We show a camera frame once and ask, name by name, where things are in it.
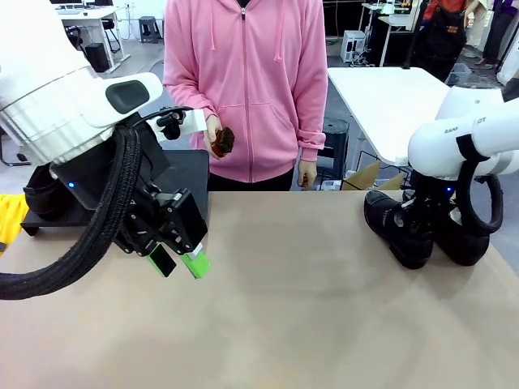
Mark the person in purple top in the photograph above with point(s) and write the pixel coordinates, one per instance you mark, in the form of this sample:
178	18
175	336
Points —
496	36

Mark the white desk with black panel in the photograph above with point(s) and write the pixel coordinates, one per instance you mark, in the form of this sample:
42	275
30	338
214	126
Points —
395	19

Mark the grey plastic stool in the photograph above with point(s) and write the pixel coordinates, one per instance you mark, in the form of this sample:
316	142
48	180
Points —
147	24

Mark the black leather buckle shoe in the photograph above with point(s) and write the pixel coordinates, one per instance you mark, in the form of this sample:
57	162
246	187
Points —
385	219
466	247
40	194

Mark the black computer tower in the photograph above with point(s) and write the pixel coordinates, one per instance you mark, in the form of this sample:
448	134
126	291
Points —
97	56

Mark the white computer case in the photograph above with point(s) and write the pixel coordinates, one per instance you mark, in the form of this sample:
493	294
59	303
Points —
353	44

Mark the white table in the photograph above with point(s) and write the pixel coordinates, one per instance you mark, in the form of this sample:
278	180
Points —
377	105

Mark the brown cardboard box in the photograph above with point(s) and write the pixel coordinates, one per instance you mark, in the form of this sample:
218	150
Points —
365	176

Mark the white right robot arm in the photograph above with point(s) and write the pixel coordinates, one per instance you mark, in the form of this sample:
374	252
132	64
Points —
442	146

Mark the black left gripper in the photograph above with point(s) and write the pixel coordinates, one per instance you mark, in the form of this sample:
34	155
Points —
162	210

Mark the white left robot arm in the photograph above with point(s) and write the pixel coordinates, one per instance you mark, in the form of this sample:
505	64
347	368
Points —
48	81

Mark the person's right hand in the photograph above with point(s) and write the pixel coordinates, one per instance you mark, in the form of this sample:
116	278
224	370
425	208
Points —
211	129

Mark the black mesh office chair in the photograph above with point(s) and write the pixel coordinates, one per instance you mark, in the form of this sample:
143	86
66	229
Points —
75	36

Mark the person's left forearm pink sleeve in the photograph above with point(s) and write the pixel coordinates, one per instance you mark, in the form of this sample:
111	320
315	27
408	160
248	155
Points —
312	142

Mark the black metal shoe stand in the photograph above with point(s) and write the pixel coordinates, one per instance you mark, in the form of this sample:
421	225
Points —
61	224
190	170

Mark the person's right forearm pink sleeve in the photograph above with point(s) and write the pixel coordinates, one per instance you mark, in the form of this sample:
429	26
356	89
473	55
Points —
190	101

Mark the person in pink hoodie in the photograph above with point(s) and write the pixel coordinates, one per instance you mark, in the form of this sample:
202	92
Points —
251	81

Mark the grey storage bin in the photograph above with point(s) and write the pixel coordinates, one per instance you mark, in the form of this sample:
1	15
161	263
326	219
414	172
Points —
458	75

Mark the white left wrist camera module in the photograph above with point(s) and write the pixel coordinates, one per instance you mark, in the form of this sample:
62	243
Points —
194	121

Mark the white office desk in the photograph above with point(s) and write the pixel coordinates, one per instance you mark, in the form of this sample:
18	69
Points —
89	14

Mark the person's left hand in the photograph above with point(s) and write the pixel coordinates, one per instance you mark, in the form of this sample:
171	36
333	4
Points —
308	174

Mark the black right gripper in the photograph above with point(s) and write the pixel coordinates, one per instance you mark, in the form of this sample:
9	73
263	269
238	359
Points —
430	194

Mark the yellow cloth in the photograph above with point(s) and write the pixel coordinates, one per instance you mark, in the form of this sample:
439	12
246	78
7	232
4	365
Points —
10	219

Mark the person in black apron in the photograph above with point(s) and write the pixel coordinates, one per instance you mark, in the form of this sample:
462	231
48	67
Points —
442	36

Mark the dark plastic stool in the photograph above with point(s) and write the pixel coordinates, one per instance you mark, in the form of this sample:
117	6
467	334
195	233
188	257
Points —
336	138

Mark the brown shoe brush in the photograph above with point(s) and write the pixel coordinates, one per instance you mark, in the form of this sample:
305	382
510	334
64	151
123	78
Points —
224	142

